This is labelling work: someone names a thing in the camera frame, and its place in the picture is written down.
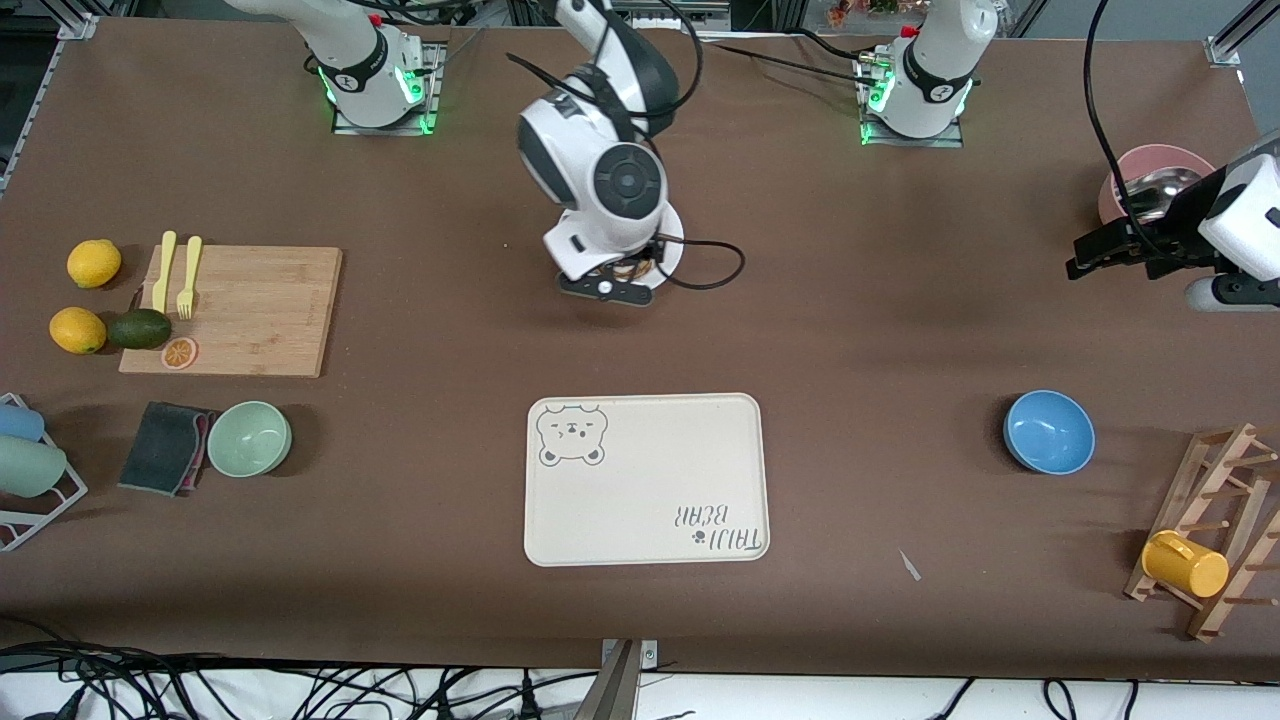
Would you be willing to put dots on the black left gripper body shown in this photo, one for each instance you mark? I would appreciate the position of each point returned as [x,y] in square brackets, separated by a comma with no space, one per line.
[1172,227]

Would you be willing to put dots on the brown seeded bread slice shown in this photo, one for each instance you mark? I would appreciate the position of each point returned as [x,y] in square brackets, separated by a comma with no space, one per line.
[638,270]

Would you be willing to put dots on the white round plate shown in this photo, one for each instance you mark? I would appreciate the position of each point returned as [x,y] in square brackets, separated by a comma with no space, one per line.
[672,235]

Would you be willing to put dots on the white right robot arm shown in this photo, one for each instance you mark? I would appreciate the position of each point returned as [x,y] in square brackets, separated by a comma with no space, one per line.
[575,225]

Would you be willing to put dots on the shiny metal spoon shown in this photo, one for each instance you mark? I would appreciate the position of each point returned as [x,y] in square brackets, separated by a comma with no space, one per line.
[1165,185]

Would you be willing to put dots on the pink bowl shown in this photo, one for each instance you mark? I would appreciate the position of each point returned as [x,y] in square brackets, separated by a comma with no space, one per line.
[1150,155]

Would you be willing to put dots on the blue bowl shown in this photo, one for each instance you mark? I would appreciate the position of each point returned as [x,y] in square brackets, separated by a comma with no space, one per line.
[1049,432]

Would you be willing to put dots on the cream bear print tray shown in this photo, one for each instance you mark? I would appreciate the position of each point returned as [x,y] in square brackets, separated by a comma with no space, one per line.
[650,480]

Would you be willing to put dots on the wooden peg rack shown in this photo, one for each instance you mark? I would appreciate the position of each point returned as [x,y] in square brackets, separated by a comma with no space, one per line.
[1185,480]

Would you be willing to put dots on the yellow plastic cup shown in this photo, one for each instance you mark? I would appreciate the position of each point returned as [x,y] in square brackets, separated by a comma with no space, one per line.
[1185,565]

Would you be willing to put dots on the silver metal box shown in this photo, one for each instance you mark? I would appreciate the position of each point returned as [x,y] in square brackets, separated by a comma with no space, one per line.
[715,12]

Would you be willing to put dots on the wooden cutting board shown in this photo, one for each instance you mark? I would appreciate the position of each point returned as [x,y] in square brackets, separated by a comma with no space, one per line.
[260,310]

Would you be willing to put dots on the small grey tape scrap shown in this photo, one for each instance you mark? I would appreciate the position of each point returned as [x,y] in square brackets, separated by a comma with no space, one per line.
[909,565]

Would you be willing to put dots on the pale green bowl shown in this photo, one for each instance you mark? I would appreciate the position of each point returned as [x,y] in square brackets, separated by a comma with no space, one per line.
[249,439]

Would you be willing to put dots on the yellow plastic fork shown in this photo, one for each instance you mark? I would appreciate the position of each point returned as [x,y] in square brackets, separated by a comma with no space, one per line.
[190,260]

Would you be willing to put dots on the orange fruit slice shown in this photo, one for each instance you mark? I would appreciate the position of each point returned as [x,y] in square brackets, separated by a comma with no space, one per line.
[180,353]

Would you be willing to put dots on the yellow plastic knife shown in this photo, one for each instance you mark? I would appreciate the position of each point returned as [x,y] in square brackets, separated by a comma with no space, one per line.
[163,270]

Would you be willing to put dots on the dark green avocado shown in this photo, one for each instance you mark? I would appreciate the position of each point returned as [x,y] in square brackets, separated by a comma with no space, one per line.
[140,330]

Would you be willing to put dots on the dark grey folded cloth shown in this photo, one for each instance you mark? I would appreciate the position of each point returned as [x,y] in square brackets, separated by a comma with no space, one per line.
[160,450]

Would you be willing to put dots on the yellow lemon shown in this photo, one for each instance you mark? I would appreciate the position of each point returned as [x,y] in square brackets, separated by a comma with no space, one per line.
[94,264]
[77,331]

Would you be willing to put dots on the light blue cup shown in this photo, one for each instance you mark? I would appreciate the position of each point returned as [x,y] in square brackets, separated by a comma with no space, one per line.
[20,422]

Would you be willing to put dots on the pale green cup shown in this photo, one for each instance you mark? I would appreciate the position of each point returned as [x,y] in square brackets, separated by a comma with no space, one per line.
[30,467]

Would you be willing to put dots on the aluminium corner bracket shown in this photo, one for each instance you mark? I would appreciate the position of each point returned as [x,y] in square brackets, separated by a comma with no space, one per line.
[1225,52]
[78,26]

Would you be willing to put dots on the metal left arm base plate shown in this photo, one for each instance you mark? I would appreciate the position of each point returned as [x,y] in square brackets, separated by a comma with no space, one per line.
[920,142]

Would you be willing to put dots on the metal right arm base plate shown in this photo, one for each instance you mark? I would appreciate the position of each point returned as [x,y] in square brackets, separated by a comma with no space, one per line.
[432,70]

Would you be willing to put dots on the metal table edge bracket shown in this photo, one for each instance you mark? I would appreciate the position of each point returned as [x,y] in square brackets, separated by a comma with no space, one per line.
[620,690]

